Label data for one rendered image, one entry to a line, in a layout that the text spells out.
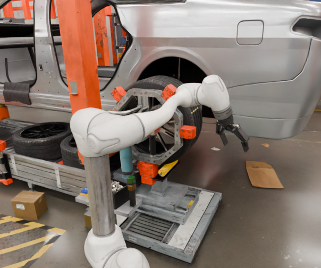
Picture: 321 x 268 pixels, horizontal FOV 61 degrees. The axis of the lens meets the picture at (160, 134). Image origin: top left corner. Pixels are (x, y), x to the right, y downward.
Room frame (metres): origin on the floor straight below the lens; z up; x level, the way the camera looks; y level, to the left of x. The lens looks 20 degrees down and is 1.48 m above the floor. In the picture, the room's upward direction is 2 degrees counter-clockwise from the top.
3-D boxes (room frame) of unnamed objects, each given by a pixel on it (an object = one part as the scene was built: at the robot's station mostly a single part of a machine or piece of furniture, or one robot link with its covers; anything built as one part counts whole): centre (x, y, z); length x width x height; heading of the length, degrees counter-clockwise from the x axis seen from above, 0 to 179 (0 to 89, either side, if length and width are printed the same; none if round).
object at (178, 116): (1.85, 0.10, 0.85); 0.54 x 0.07 x 0.54; 63
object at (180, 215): (1.98, -0.02, 0.13); 0.50 x 0.36 x 0.10; 63
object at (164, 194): (2.00, 0.02, 0.32); 0.40 x 0.30 x 0.28; 63
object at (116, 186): (1.54, 0.33, 0.52); 0.20 x 0.14 x 0.13; 54
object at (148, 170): (1.88, 0.08, 0.48); 0.16 x 0.12 x 0.17; 153
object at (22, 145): (2.85, 1.29, 0.39); 0.66 x 0.66 x 0.24
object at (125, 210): (1.55, 0.37, 0.44); 0.43 x 0.17 x 0.03; 63
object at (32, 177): (2.93, 1.48, 0.14); 2.47 x 0.85 x 0.27; 63
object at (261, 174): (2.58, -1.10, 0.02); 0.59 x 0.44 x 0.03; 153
